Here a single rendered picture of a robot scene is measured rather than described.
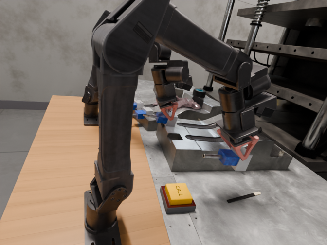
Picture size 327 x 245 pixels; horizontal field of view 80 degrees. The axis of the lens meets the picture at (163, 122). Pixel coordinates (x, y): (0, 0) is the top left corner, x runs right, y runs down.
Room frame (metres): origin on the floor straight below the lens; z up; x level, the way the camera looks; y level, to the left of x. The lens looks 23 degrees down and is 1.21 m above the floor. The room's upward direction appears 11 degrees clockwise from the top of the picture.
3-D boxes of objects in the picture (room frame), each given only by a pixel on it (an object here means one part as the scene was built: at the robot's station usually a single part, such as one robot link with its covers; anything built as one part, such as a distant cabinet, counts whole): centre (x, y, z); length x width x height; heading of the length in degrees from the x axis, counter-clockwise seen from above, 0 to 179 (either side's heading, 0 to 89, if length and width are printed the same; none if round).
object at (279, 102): (1.51, -0.85, 0.87); 0.50 x 0.27 x 0.17; 108
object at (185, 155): (0.74, -0.25, 0.87); 0.50 x 0.26 x 0.14; 108
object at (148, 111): (0.85, 0.12, 0.86); 0.13 x 0.05 x 0.05; 125
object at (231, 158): (0.48, -0.19, 0.93); 0.13 x 0.05 x 0.05; 108
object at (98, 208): (0.32, 0.09, 0.90); 0.09 x 0.06 x 0.06; 33
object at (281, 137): (1.58, -0.91, 0.76); 1.30 x 0.84 x 0.06; 18
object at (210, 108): (1.06, -0.06, 0.86); 0.50 x 0.26 x 0.11; 125
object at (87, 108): (0.85, 0.35, 0.84); 0.20 x 0.07 x 0.08; 25
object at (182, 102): (1.05, -0.06, 0.90); 0.26 x 0.18 x 0.08; 125
